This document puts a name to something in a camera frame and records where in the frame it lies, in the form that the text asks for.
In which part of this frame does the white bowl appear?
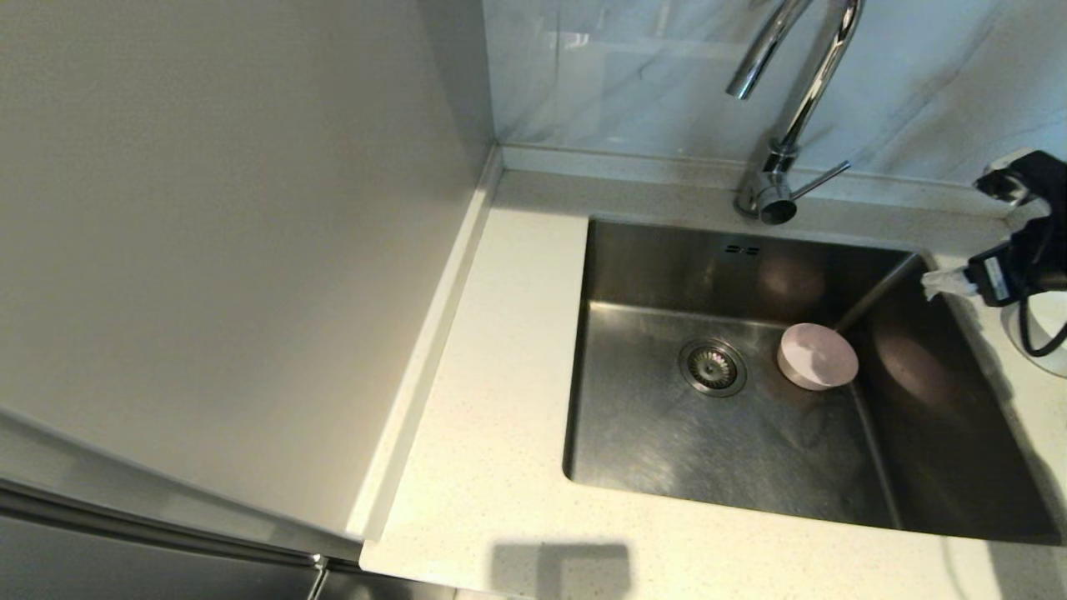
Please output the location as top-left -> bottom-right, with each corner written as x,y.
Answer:
1004,292 -> 1067,380

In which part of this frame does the pink bowl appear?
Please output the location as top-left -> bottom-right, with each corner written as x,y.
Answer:
777,322 -> 859,393

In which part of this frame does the chrome gooseneck faucet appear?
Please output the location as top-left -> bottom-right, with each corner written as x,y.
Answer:
725,0 -> 865,226

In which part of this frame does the stainless steel sink basin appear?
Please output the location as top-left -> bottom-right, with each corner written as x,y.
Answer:
564,217 -> 1064,547

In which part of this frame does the round metal drain strainer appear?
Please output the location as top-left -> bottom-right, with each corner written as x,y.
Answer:
678,337 -> 749,398

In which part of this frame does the grey base cabinet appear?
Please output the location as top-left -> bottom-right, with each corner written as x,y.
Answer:
321,560 -> 459,600

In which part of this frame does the tall cabinet unit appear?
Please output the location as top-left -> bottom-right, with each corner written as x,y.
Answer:
0,0 -> 505,600

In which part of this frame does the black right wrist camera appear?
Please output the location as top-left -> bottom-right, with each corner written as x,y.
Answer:
967,244 -> 1032,308

